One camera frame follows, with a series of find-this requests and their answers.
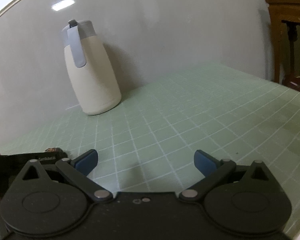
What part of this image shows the cream thermos jug grey lid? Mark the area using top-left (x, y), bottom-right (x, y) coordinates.
top-left (62, 20), bottom-right (122, 115)

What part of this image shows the wooden cabinet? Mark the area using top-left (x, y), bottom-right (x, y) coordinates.
top-left (266, 0), bottom-right (300, 92)

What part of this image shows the dark mangosteen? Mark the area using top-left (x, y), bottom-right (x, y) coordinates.
top-left (45, 147), bottom-right (63, 153)

